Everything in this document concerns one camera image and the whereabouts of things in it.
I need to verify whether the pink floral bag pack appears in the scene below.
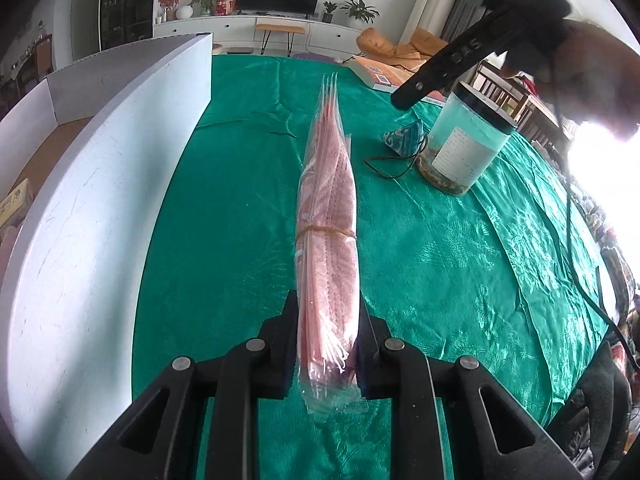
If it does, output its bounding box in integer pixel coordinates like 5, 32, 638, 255
294, 73, 360, 418

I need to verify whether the red flower vase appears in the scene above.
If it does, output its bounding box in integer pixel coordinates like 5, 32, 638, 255
157, 0, 182, 22

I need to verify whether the white cardboard box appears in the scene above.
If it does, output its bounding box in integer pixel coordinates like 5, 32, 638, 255
1, 34, 213, 479

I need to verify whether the person right hand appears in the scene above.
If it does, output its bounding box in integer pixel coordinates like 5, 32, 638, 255
500, 21, 639, 140

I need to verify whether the white tv cabinet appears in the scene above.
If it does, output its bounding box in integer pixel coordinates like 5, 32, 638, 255
153, 14, 360, 58

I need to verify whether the black display cabinet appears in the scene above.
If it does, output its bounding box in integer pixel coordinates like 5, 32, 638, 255
99, 0, 154, 50

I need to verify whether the green potted plant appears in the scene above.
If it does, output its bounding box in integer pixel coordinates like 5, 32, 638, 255
341, 0, 380, 29

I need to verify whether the teal patterned pouch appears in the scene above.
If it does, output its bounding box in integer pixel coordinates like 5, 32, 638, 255
382, 119, 427, 158

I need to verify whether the clear jar black lid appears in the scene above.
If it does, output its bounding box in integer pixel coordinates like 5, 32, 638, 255
416, 81, 516, 196

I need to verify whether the green satin tablecloth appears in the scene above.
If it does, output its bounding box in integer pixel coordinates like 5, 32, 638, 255
132, 55, 606, 424

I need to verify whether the orange book on table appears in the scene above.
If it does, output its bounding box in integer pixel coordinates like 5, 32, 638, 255
345, 55, 449, 108

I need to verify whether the orange lounge chair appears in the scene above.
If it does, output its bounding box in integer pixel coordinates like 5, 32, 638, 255
356, 27, 448, 70

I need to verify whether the small wooden bench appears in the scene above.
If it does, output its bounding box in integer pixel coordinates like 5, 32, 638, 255
255, 23, 306, 58

